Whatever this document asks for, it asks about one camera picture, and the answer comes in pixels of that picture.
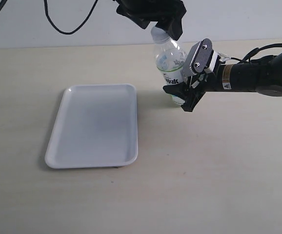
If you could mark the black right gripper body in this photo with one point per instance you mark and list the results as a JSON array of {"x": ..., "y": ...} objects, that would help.
[{"x": 201, "y": 78}]

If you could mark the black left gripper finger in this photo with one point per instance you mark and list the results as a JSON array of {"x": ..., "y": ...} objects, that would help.
[
  {"x": 171, "y": 26},
  {"x": 141, "y": 22}
]

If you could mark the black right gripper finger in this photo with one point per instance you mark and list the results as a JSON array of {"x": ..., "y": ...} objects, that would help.
[
  {"x": 178, "y": 90},
  {"x": 192, "y": 100}
]

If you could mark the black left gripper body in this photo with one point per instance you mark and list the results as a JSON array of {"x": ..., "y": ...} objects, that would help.
[{"x": 154, "y": 9}]

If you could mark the white bottle cap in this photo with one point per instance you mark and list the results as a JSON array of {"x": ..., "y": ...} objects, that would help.
[{"x": 158, "y": 33}]

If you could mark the clear plastic water bottle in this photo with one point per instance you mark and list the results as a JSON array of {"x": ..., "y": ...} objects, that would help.
[{"x": 169, "y": 59}]

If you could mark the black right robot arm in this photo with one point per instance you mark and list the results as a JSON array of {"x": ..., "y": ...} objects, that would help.
[{"x": 260, "y": 71}]

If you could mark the white rectangular plastic tray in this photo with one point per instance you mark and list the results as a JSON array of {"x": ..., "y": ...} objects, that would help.
[{"x": 96, "y": 126}]

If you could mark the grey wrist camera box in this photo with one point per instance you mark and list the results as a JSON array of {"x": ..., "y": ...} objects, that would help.
[{"x": 201, "y": 58}]

